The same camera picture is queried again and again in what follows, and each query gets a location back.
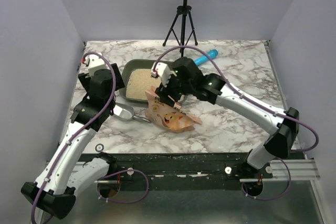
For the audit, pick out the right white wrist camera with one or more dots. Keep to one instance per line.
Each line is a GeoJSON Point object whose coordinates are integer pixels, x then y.
{"type": "Point", "coordinates": [162, 71]}

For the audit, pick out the blue cylindrical flashlight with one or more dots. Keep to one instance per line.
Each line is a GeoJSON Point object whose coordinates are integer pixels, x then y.
{"type": "Point", "coordinates": [203, 59]}

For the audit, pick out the grey bag clip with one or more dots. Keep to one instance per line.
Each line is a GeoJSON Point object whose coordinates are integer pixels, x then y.
{"type": "Point", "coordinates": [170, 99]}

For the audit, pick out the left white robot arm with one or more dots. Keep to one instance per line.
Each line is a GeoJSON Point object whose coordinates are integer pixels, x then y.
{"type": "Point", "coordinates": [55, 190]}

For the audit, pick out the pink cat litter bag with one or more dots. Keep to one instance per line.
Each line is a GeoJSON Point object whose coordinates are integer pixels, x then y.
{"type": "Point", "coordinates": [171, 118]}

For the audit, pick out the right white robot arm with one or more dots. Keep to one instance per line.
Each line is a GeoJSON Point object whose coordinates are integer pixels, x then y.
{"type": "Point", "coordinates": [279, 124]}

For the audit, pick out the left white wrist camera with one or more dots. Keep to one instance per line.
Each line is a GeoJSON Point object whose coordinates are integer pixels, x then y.
{"type": "Point", "coordinates": [93, 63]}

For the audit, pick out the grey plastic litter box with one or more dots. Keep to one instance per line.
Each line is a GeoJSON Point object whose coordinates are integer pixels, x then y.
{"type": "Point", "coordinates": [128, 69]}

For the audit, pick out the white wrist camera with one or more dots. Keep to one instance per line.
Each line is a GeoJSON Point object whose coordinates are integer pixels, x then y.
{"type": "Point", "coordinates": [162, 71]}
{"type": "Point", "coordinates": [93, 63]}

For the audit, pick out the beige litter in box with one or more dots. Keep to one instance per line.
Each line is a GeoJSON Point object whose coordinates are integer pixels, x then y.
{"type": "Point", "coordinates": [140, 80]}

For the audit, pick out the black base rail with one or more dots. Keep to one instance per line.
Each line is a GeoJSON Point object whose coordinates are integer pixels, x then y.
{"type": "Point", "coordinates": [192, 171]}

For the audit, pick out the silver metal scoop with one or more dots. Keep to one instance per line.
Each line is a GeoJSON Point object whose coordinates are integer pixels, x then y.
{"type": "Point", "coordinates": [127, 113]}

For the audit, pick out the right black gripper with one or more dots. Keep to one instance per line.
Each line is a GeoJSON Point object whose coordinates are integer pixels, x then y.
{"type": "Point", "coordinates": [170, 94]}

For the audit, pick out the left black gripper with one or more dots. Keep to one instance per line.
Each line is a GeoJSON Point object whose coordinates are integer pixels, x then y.
{"type": "Point", "coordinates": [119, 82]}

